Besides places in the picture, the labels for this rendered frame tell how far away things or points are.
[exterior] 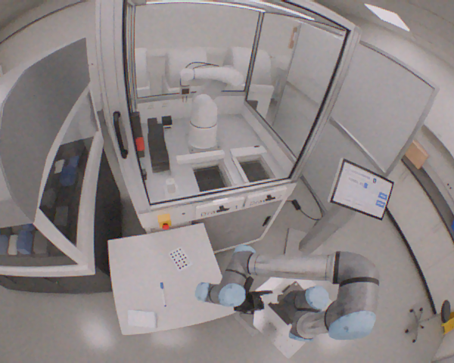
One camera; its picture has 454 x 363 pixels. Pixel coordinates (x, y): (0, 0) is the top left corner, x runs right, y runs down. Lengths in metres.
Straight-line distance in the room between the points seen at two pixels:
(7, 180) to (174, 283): 0.91
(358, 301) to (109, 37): 0.90
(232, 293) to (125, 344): 1.50
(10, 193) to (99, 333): 1.61
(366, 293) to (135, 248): 1.11
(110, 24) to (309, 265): 0.85
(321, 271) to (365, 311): 0.18
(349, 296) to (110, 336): 1.86
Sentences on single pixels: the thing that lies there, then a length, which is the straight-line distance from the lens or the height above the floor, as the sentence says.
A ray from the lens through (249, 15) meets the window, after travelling 0.69.
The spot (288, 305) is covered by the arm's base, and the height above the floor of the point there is 0.90.
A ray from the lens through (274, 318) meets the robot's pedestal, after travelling 1.15.
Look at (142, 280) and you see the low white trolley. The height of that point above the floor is 0.76.
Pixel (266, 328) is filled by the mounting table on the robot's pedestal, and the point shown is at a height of 0.76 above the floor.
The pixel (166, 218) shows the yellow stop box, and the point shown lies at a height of 0.91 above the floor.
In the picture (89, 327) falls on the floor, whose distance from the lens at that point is 2.12.
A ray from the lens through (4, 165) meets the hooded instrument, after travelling 0.68.
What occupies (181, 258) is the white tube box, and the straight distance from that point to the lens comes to 1.10.
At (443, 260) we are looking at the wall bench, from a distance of 3.57.
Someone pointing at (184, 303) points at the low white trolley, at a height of 0.76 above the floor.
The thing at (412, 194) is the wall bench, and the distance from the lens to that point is 3.39.
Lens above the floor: 1.84
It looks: 47 degrees down
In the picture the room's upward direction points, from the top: 11 degrees clockwise
